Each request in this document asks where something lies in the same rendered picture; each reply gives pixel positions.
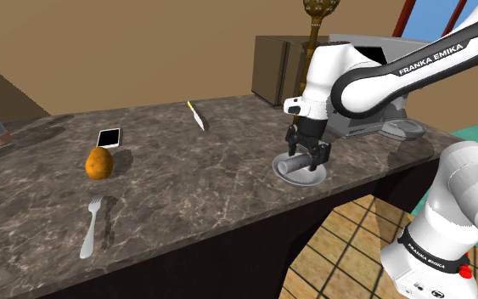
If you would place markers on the white phone with black screen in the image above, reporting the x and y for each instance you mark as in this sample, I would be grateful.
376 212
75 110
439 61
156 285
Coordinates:
108 138

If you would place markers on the red-framed window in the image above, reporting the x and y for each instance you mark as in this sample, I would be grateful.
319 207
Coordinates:
427 18

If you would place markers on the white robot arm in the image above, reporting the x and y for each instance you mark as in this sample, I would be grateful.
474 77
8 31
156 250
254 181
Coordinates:
445 215

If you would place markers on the grey cylinder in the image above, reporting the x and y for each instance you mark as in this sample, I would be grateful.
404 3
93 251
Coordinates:
294 164

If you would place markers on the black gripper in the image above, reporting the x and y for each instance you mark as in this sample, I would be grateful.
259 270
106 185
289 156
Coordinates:
311 130

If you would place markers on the grey round plate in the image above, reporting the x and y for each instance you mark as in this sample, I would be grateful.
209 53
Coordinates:
304 178

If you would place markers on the orange-brown potato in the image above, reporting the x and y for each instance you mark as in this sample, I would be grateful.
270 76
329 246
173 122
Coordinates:
99 163

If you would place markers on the silver fork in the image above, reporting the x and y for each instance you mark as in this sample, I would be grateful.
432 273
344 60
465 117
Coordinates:
89 236

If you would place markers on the brown cabinet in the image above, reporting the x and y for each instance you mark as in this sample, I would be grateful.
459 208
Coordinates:
273 68

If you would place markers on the grey kitchen appliance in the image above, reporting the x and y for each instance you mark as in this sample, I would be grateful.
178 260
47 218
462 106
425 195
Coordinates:
358 122

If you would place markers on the ornate golden lamp stand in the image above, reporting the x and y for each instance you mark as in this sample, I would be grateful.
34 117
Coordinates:
315 29

